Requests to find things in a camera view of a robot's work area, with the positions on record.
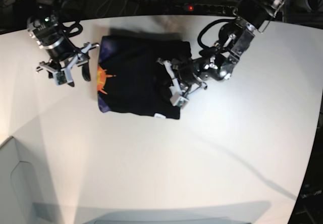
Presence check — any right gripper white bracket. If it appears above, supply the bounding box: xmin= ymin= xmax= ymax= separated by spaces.
xmin=36 ymin=42 xmax=99 ymax=86

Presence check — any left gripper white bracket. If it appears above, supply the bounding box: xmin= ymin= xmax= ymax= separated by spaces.
xmin=156 ymin=57 xmax=209 ymax=108

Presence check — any black T-shirt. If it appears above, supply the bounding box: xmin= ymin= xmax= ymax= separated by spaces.
xmin=97 ymin=35 xmax=192 ymax=120

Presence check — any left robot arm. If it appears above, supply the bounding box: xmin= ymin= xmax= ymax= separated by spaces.
xmin=157 ymin=0 xmax=286 ymax=108

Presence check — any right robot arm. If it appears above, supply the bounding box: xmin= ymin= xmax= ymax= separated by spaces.
xmin=27 ymin=0 xmax=99 ymax=87

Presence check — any white garment label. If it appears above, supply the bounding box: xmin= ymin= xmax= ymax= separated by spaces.
xmin=154 ymin=113 xmax=167 ymax=119

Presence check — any black power strip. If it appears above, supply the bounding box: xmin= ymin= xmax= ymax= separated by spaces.
xmin=174 ymin=4 xmax=234 ymax=17

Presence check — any grey-white bin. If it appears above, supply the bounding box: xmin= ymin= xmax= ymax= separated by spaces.
xmin=1 ymin=137 xmax=75 ymax=223

